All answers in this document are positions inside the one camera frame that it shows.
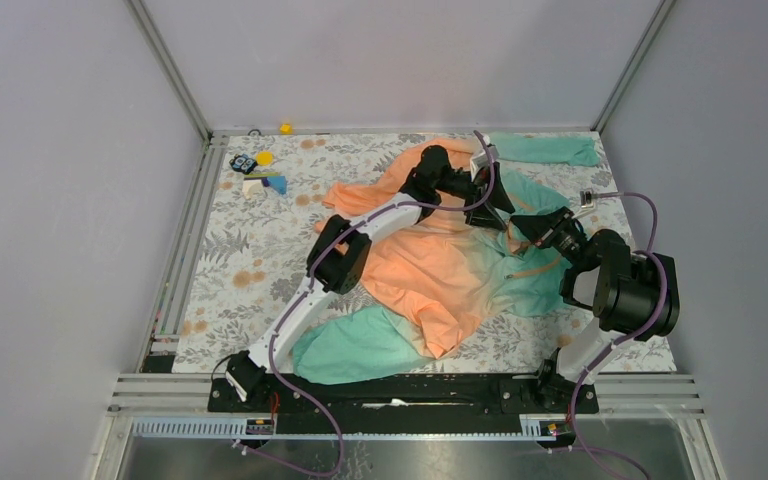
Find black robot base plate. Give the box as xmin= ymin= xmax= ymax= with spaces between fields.
xmin=207 ymin=373 xmax=599 ymax=415

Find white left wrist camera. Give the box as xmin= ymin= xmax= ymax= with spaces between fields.
xmin=469 ymin=145 xmax=498 ymax=178

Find floral patterned table cloth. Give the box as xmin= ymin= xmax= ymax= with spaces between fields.
xmin=173 ymin=131 xmax=677 ymax=375

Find blue triangular block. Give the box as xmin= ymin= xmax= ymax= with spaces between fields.
xmin=266 ymin=176 xmax=288 ymax=195

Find white toy block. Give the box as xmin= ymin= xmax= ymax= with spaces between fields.
xmin=242 ymin=179 xmax=264 ymax=200

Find aluminium frame rails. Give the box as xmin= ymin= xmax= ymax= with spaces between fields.
xmin=88 ymin=1 xmax=726 ymax=479

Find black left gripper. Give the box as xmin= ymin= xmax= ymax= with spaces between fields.
xmin=432 ymin=161 xmax=513 ymax=230

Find orange and teal jacket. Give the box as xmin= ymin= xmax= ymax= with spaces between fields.
xmin=293 ymin=131 xmax=603 ymax=386

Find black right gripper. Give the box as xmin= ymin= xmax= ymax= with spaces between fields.
xmin=510 ymin=206 xmax=587 ymax=269

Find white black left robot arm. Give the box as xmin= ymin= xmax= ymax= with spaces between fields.
xmin=224 ymin=137 xmax=514 ymax=411

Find white slotted cable duct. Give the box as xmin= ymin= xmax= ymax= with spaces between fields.
xmin=133 ymin=415 xmax=558 ymax=442

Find yellow round disc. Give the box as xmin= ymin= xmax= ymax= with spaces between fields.
xmin=255 ymin=151 xmax=274 ymax=166

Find black blue toy car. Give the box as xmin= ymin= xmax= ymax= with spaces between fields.
xmin=229 ymin=154 xmax=258 ymax=175

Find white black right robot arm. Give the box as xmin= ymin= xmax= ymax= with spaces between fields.
xmin=510 ymin=207 xmax=680 ymax=412

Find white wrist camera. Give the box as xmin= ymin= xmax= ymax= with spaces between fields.
xmin=469 ymin=145 xmax=498 ymax=178
xmin=575 ymin=189 xmax=599 ymax=218

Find green yellow flat stick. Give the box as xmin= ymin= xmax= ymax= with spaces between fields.
xmin=243 ymin=172 xmax=283 ymax=181

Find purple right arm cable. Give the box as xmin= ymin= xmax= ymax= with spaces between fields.
xmin=549 ymin=192 xmax=669 ymax=480

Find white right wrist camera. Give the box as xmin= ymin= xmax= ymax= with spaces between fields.
xmin=575 ymin=189 xmax=599 ymax=218

